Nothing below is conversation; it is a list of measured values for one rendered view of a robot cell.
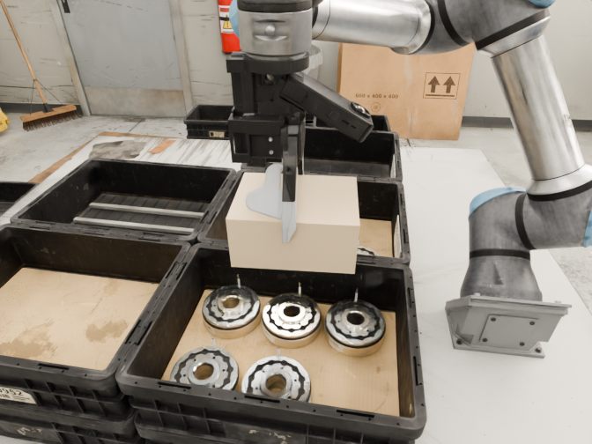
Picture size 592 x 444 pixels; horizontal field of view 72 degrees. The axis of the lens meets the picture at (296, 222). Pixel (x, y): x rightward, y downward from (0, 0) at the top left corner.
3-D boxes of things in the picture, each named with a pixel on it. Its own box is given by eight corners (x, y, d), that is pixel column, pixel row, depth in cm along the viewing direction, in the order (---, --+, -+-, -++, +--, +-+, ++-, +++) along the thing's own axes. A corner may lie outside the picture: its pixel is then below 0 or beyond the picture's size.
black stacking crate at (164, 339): (401, 313, 78) (410, 267, 72) (410, 478, 54) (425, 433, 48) (203, 288, 84) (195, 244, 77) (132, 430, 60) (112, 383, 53)
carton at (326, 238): (351, 220, 62) (356, 176, 58) (354, 273, 52) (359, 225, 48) (247, 215, 63) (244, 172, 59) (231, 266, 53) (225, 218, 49)
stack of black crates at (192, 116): (258, 152, 290) (255, 105, 270) (251, 173, 265) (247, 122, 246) (203, 151, 292) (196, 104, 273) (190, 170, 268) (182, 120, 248)
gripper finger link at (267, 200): (246, 240, 49) (249, 165, 49) (295, 243, 49) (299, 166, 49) (240, 242, 46) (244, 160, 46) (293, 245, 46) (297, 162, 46)
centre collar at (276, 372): (293, 370, 62) (293, 367, 62) (292, 401, 58) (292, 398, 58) (261, 369, 62) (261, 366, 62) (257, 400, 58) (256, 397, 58)
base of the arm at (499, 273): (510, 307, 92) (509, 263, 94) (561, 305, 77) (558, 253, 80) (446, 299, 90) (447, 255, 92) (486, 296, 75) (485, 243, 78)
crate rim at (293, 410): (410, 274, 73) (411, 264, 72) (425, 443, 49) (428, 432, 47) (196, 251, 78) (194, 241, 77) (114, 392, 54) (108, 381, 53)
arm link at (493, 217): (484, 261, 94) (484, 204, 97) (549, 257, 84) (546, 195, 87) (456, 251, 87) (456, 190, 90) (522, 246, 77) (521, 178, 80)
